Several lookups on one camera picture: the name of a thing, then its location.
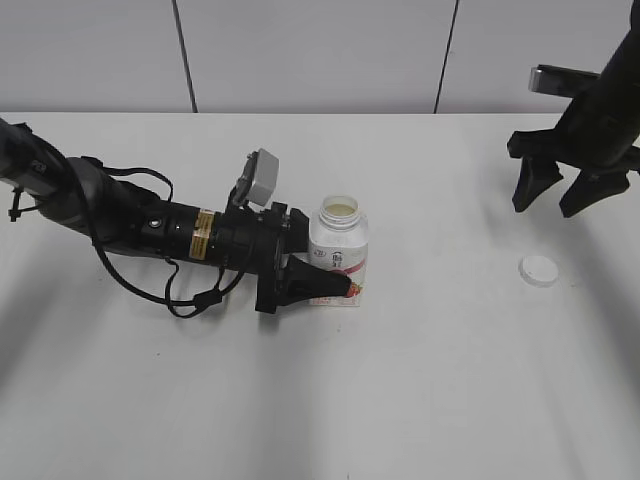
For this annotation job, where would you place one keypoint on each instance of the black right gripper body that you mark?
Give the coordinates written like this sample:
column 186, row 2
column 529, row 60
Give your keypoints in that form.
column 546, row 144

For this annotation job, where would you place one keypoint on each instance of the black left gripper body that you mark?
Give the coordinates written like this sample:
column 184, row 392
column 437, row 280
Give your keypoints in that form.
column 251, row 242

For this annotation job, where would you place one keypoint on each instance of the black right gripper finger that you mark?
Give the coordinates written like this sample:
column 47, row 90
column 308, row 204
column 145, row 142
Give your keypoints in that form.
column 589, row 188
column 536, row 176

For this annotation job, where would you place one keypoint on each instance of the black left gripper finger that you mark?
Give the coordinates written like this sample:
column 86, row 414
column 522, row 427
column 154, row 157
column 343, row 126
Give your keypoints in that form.
column 298, row 232
column 302, row 281

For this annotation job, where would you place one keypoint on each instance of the white yili changqing yogurt bottle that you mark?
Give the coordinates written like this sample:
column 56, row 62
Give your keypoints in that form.
column 338, row 242

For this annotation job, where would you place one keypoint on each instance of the white ribbed bottle cap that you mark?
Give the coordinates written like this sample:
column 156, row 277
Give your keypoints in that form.
column 539, row 271

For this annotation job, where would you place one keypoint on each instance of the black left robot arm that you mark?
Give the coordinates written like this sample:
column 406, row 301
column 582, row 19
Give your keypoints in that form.
column 118, row 216

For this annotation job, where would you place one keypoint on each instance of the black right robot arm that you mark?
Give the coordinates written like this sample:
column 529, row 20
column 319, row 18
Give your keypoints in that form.
column 595, row 134

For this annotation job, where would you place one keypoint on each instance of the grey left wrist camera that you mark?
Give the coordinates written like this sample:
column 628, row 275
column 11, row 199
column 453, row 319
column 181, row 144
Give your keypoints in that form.
column 258, row 180

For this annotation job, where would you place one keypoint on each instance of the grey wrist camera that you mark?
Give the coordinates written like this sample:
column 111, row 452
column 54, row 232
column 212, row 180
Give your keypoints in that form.
column 258, row 180
column 560, row 81

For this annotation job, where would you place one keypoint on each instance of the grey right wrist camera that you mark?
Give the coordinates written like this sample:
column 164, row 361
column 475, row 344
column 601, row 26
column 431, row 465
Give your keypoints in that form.
column 560, row 81

